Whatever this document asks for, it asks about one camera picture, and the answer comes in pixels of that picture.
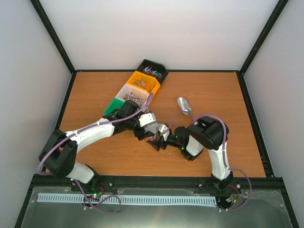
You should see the round metal jar lid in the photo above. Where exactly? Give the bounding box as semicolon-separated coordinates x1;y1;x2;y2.
144;123;159;135

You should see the silver metal scoop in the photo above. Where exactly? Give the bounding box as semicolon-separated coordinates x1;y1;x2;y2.
177;97;194;120

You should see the green candy bin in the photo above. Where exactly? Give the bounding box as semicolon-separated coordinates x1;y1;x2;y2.
103;98;125;115

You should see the white candy bin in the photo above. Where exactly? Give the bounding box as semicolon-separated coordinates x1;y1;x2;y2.
115;84;149;106

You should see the yellow candy bin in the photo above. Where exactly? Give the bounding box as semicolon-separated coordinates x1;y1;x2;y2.
126;71;161;99

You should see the black candy bin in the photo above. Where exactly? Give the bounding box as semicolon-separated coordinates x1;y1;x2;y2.
136;59;169;84

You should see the clear plastic jar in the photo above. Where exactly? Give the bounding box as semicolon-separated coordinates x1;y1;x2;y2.
147;135;159;141

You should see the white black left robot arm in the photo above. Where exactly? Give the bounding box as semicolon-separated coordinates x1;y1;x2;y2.
38;99;156;191

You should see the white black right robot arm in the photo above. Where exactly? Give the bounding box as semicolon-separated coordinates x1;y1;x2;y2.
147;115;233;192

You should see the grey metal front plate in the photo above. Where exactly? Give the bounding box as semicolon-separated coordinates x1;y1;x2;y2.
21;187;292;228

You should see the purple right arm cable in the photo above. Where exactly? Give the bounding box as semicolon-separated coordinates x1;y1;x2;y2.
166;111;253;212

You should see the black enclosure frame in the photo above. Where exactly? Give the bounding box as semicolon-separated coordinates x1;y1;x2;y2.
14;0;300;228

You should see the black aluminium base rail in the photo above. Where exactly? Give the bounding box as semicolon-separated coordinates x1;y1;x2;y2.
29;174;286;195

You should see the light blue slotted cable duct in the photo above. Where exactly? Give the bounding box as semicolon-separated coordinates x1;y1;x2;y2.
37;193;217;207

